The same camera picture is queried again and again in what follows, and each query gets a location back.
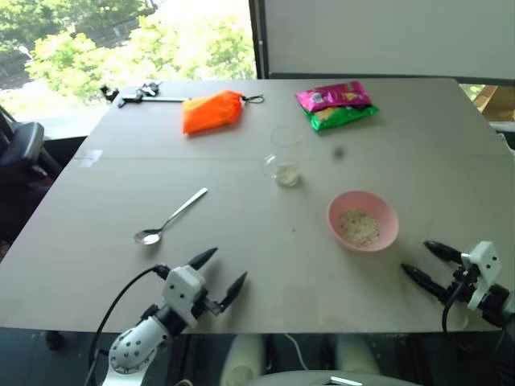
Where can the wooden furniture piece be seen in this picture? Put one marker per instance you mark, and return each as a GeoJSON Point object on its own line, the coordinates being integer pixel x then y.
{"type": "Point", "coordinates": [497, 102]}

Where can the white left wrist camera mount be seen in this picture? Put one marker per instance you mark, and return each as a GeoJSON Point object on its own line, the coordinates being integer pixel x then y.
{"type": "Point", "coordinates": [183, 287]}

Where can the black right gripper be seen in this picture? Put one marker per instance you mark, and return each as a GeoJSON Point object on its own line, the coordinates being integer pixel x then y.
{"type": "Point", "coordinates": [458, 287]}

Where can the green snack packet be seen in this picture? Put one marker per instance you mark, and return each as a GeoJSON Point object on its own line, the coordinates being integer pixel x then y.
{"type": "Point", "coordinates": [346, 116]}

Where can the black chair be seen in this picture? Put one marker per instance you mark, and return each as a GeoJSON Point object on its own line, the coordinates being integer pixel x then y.
{"type": "Point", "coordinates": [22, 144]}

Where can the clear plastic cup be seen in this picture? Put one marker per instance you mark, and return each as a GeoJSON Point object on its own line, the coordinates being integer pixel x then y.
{"type": "Point", "coordinates": [273, 165]}

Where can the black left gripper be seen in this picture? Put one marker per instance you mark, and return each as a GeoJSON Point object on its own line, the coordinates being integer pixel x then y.
{"type": "Point", "coordinates": [209, 307]}

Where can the silver metal spoon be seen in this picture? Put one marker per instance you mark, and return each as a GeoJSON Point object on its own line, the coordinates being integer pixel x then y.
{"type": "Point", "coordinates": [149, 238]}

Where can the black and silver tool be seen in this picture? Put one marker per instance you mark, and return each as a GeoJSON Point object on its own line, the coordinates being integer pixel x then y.
{"type": "Point", "coordinates": [138, 95]}

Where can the white board with dark frame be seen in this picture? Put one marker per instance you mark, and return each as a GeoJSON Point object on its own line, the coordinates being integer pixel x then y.
{"type": "Point", "coordinates": [382, 36]}

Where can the clear glass cup with powder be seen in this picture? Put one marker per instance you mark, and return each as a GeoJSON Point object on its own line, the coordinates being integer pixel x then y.
{"type": "Point", "coordinates": [287, 173]}

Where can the white rounded shape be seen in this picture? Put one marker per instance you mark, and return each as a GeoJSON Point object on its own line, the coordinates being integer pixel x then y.
{"type": "Point", "coordinates": [241, 360]}
{"type": "Point", "coordinates": [356, 354]}

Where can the pink snack packet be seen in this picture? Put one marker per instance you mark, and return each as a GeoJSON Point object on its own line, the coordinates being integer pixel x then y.
{"type": "Point", "coordinates": [334, 94]}

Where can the pale grainy food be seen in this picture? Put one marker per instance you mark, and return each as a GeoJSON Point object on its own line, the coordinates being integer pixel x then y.
{"type": "Point", "coordinates": [359, 227]}

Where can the small black clamp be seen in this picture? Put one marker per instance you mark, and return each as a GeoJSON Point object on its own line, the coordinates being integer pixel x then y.
{"type": "Point", "coordinates": [108, 92]}

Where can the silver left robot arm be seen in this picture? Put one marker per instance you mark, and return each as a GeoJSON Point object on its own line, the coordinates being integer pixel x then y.
{"type": "Point", "coordinates": [134, 347]}

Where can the pink bowl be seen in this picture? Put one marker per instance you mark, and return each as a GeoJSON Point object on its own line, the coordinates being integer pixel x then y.
{"type": "Point", "coordinates": [362, 201]}

